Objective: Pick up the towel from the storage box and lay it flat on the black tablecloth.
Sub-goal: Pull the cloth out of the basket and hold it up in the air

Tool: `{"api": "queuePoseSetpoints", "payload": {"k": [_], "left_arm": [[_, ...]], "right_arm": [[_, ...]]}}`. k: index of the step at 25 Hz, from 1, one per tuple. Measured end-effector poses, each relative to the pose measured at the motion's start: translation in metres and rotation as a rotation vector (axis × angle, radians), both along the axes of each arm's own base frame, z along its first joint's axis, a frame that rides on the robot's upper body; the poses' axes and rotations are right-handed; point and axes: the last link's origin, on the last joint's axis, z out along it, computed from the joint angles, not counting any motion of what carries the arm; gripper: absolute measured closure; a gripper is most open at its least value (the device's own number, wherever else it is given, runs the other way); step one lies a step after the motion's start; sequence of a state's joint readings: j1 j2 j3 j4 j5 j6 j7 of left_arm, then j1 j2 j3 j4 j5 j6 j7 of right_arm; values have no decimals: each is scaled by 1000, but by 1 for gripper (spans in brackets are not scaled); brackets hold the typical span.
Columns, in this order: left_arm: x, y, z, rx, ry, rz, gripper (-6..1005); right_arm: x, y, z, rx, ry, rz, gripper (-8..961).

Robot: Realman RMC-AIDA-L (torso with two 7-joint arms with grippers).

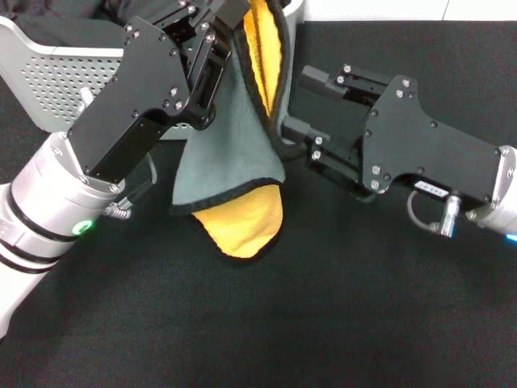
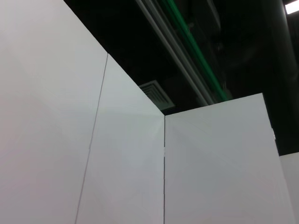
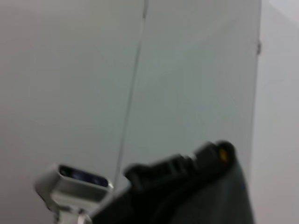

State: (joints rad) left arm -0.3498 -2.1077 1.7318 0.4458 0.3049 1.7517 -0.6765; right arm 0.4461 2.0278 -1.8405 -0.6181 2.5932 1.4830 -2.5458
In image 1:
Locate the black cloth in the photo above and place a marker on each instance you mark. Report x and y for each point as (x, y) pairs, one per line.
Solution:
(60, 26)

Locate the black tablecloth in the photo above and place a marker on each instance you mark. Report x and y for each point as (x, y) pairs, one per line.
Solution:
(282, 323)

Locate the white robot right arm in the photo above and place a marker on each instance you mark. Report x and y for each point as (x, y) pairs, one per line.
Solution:
(503, 190)

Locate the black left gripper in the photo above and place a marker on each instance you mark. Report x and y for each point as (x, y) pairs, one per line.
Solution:
(141, 93)

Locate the yellow and grey towel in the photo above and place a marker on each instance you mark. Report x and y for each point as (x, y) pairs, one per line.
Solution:
(230, 161)

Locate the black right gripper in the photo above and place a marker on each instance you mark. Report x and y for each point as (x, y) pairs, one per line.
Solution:
(428, 149)

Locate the grey perforated storage box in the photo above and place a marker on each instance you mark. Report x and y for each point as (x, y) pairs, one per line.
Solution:
(60, 77)

